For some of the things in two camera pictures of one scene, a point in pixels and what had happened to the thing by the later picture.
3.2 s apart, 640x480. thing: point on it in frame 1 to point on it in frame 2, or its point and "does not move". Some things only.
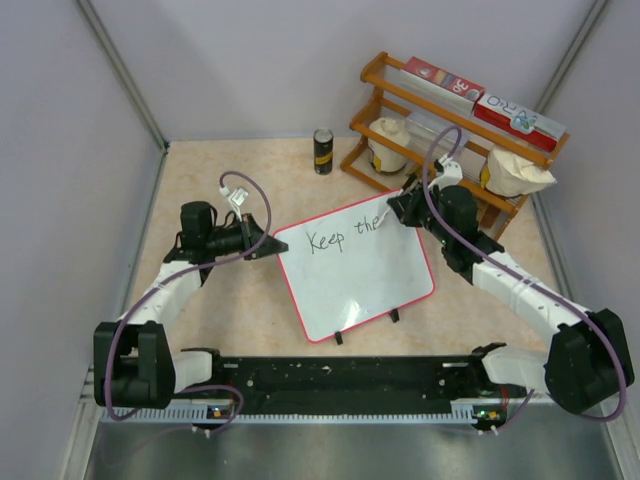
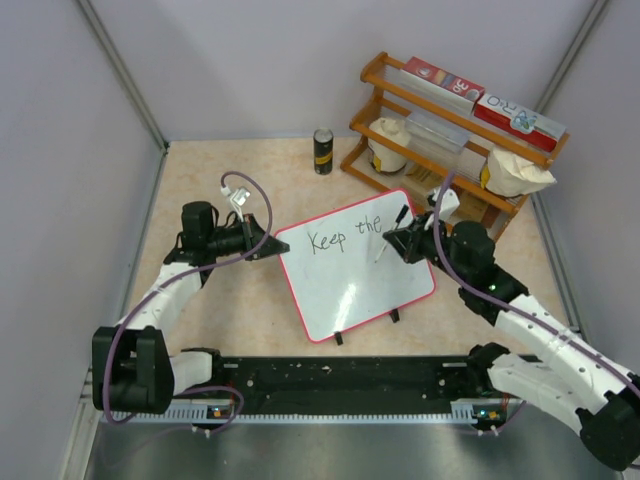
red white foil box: (517, 122) does not move
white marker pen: (381, 219) to (401, 214)
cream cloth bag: (511, 175) does not move
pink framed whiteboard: (343, 273) does not move
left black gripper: (251, 232) does not move
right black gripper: (407, 205) to (422, 226)
